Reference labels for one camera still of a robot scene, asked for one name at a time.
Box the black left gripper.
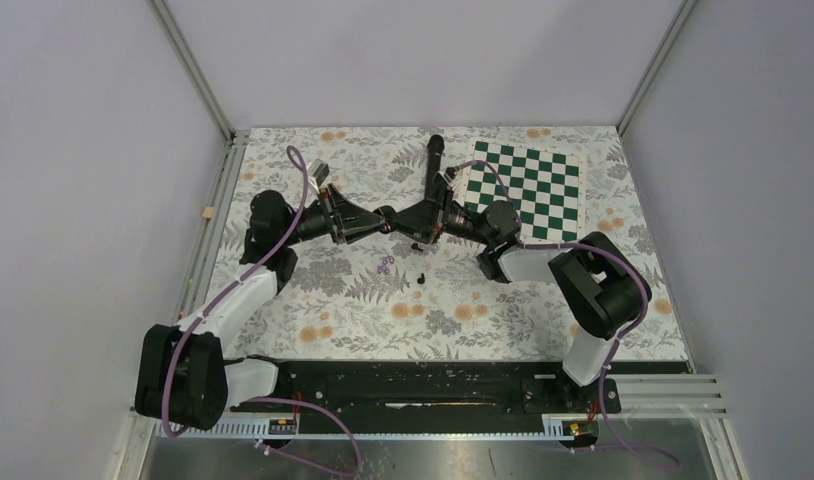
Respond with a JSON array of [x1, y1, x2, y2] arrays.
[[281, 184, 387, 247]]

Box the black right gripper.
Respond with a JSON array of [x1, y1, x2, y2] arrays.
[[389, 184, 494, 247]]

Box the black earbud charging case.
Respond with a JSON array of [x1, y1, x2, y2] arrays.
[[374, 205, 398, 234]]

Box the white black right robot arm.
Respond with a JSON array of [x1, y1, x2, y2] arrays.
[[379, 183, 651, 412]]

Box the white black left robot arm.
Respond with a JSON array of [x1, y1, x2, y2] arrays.
[[134, 186, 395, 437]]

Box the purple clip earbuds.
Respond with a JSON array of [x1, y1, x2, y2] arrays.
[[376, 256, 394, 275]]

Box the floral tablecloth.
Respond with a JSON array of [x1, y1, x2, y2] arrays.
[[210, 126, 689, 361]]

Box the black microphone orange end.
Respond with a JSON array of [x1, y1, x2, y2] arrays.
[[424, 134, 445, 198]]

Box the green white chessboard mat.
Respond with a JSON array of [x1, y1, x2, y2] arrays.
[[456, 138, 587, 243]]

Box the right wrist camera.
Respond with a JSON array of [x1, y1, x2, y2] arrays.
[[442, 167, 458, 188]]

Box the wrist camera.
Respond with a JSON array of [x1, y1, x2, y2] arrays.
[[442, 167, 458, 188], [307, 159, 330, 189]]

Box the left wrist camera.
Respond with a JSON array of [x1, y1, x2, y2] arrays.
[[307, 159, 330, 189]]

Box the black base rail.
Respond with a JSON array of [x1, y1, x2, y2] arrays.
[[211, 358, 657, 436]]

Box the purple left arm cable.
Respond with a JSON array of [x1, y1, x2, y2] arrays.
[[160, 145, 312, 439]]

